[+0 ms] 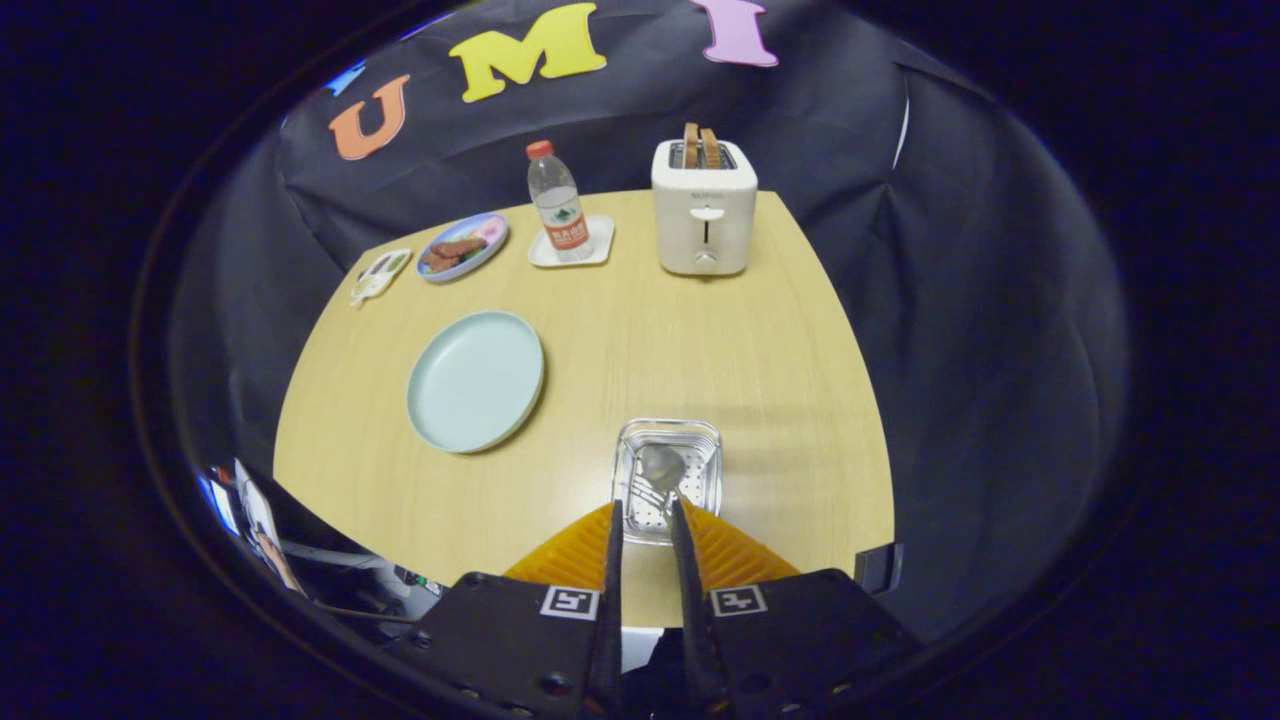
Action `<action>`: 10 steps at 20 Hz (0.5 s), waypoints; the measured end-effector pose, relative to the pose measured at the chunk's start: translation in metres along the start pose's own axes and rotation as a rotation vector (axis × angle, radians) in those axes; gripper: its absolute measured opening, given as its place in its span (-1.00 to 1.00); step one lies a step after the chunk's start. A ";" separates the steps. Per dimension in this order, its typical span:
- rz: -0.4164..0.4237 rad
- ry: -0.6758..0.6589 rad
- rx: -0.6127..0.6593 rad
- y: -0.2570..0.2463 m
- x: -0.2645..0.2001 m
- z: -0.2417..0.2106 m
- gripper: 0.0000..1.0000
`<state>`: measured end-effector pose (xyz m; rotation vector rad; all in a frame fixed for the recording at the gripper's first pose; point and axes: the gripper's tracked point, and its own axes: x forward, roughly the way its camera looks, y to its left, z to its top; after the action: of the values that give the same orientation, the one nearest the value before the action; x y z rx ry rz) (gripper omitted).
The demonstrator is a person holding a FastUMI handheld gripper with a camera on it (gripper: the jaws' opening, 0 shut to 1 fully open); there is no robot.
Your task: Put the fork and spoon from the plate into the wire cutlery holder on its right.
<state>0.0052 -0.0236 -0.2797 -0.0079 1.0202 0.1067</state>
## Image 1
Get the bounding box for colourful printed box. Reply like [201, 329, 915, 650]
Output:
[200, 458, 306, 598]

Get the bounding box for light blue round plate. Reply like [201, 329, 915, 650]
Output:
[405, 310, 546, 455]

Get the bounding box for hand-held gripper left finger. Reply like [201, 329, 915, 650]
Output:
[400, 500, 626, 720]

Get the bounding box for square perforated metal tray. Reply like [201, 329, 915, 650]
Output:
[612, 418, 723, 546]

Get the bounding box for clear red-capped water bottle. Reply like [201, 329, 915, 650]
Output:
[527, 140, 593, 264]

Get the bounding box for black backdrop cloth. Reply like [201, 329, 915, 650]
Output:
[170, 0, 1131, 641]

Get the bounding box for white square coaster tray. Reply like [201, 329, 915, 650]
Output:
[527, 214, 616, 269]

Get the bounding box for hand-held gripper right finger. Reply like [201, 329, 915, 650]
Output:
[668, 497, 921, 720]

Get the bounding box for white toaster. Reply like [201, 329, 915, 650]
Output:
[651, 138, 759, 278]

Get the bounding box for blue rimmed food plate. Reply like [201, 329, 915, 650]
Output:
[415, 212, 509, 284]

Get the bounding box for metal spoon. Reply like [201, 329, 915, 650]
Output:
[638, 444, 688, 521]

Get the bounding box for brown meat slices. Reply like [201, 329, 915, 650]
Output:
[422, 237, 486, 274]

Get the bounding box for wooden-handled metal fork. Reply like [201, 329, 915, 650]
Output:
[630, 478, 669, 531]

